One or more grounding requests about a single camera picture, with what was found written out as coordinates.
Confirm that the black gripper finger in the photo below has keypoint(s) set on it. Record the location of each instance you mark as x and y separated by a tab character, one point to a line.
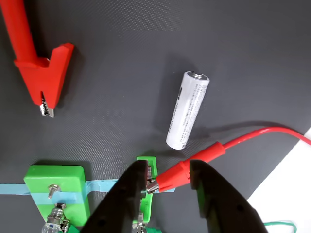
226	208
116	206

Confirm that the white AA battery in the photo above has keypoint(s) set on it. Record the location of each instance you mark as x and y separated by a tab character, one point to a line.
187	111

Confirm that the red alligator clip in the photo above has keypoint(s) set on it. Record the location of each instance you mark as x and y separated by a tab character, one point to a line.
43	80
175	177

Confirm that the green battery holder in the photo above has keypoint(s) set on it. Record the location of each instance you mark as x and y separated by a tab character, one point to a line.
145	206

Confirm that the green alligator clip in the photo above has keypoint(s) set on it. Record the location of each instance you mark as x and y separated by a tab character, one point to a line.
71	229
153	230

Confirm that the green bulb holder block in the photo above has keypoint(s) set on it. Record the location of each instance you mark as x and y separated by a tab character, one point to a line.
73	174

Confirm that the small clear light bulb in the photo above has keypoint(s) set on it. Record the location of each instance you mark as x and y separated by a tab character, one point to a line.
54	218

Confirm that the silver terminal screw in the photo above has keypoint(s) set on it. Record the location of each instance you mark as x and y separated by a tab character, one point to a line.
52	190

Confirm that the dark grey work mat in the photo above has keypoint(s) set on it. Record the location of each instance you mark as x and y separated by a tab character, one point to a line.
121	72

